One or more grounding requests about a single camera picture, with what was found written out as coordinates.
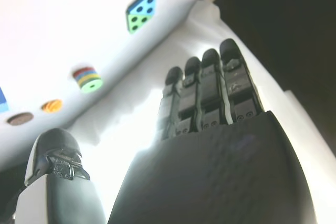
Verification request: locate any blue block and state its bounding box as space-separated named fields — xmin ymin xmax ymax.
xmin=0 ymin=87 xmax=10 ymax=113

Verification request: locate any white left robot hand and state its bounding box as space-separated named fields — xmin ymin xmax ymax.
xmin=15 ymin=38 xmax=318 ymax=224

